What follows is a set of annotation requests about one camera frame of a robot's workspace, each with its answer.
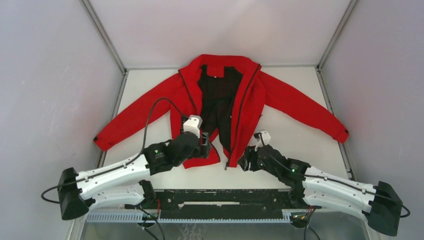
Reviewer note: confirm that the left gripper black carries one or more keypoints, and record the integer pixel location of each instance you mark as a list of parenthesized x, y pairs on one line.
[(203, 152)]

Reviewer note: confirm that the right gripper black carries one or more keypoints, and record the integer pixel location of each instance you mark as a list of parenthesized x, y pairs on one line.
[(249, 155)]

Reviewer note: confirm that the red jacket black lining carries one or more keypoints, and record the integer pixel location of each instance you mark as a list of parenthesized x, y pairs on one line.
[(229, 93)]

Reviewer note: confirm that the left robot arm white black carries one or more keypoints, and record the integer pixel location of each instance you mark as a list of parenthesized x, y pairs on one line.
[(123, 182)]

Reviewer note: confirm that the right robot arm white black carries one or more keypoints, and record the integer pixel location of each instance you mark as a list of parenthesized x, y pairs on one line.
[(378, 205)]

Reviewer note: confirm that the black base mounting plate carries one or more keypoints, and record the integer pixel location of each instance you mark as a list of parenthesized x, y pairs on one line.
[(221, 203)]

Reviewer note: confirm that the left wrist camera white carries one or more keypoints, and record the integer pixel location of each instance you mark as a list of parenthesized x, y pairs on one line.
[(193, 125)]

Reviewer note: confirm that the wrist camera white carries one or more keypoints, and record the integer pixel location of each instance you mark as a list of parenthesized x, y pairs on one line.
[(263, 138), (193, 125)]

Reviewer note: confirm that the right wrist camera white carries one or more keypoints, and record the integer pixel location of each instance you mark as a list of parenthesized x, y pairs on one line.
[(263, 138)]

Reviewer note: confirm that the white slotted cable duct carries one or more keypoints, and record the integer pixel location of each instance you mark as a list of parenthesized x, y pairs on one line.
[(139, 217)]

